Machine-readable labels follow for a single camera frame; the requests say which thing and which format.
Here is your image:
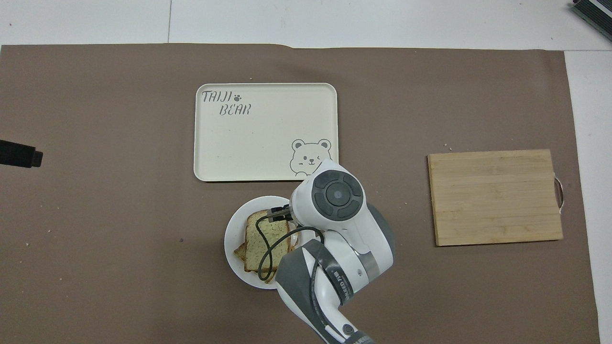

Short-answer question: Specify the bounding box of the white round plate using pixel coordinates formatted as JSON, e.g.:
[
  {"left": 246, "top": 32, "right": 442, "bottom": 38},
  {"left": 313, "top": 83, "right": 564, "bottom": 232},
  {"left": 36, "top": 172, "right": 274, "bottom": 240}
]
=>
[{"left": 224, "top": 195, "right": 323, "bottom": 290}]

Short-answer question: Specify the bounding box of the cream tray with bear print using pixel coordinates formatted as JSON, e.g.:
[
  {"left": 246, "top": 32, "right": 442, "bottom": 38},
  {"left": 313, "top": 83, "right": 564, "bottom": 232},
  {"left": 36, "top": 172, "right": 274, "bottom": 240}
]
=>
[{"left": 193, "top": 83, "right": 339, "bottom": 183}]

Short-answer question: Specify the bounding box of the seeded toast bread slice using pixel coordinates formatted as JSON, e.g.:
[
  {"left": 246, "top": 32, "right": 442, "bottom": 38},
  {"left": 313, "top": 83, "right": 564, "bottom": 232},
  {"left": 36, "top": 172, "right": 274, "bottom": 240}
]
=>
[
  {"left": 233, "top": 232, "right": 300, "bottom": 284},
  {"left": 244, "top": 210, "right": 294, "bottom": 273}
]

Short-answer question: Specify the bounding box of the wooden cutting board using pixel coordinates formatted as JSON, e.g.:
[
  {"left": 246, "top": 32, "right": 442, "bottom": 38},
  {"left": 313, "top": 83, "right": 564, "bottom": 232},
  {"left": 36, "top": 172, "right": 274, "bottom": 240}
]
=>
[{"left": 427, "top": 149, "right": 565, "bottom": 247}]

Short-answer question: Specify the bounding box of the black stand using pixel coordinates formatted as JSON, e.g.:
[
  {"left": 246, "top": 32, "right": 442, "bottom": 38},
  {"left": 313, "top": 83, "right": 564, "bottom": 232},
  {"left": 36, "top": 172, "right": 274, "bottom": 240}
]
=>
[
  {"left": 570, "top": 0, "right": 612, "bottom": 30},
  {"left": 0, "top": 139, "right": 44, "bottom": 169}
]

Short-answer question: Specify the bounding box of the black cable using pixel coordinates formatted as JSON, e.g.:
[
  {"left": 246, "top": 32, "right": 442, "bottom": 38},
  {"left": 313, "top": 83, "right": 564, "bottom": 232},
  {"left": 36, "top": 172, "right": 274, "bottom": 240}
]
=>
[{"left": 257, "top": 204, "right": 327, "bottom": 283}]

